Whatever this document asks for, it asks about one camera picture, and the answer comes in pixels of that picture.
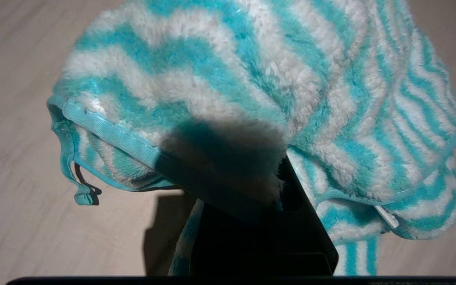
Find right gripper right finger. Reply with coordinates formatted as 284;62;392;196
271;156;339;277

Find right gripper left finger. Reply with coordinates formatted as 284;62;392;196
189;201;272;277

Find turquoise white striped fluffy cloth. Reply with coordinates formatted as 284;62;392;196
47;0;456;276

